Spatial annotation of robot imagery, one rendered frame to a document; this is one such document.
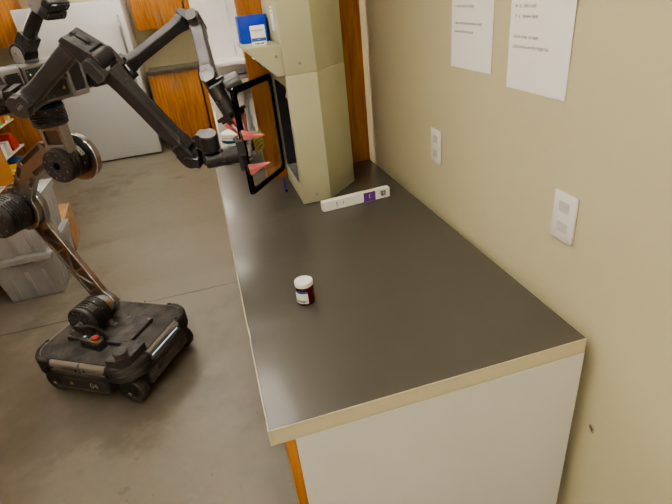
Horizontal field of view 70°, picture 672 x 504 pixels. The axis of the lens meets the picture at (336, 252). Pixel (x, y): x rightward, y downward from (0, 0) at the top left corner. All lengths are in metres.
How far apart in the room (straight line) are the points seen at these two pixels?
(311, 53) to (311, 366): 1.08
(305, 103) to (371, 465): 1.19
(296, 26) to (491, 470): 1.42
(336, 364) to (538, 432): 0.52
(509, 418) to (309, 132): 1.14
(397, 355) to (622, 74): 0.68
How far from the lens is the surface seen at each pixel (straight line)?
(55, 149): 2.28
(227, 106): 1.91
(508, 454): 1.31
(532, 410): 1.24
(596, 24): 1.07
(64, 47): 1.68
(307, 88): 1.76
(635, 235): 1.05
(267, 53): 1.72
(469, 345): 1.11
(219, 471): 2.18
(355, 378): 1.04
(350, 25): 2.17
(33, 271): 3.79
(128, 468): 2.35
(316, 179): 1.84
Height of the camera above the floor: 1.65
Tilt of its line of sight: 29 degrees down
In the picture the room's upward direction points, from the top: 7 degrees counter-clockwise
